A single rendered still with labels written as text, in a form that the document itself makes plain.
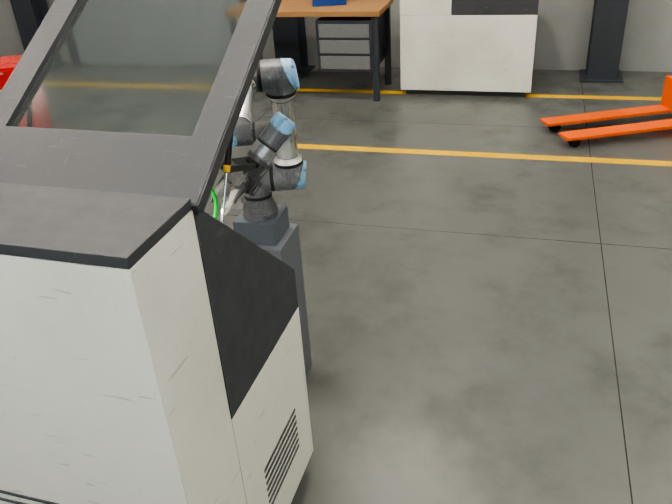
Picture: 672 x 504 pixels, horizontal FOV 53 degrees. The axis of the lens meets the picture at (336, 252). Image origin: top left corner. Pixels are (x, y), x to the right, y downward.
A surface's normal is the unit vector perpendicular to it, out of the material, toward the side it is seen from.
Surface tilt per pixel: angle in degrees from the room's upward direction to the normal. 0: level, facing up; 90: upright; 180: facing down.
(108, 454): 90
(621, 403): 0
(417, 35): 90
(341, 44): 90
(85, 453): 90
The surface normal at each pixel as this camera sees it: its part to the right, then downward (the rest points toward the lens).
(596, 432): -0.06, -0.86
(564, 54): -0.26, 0.50
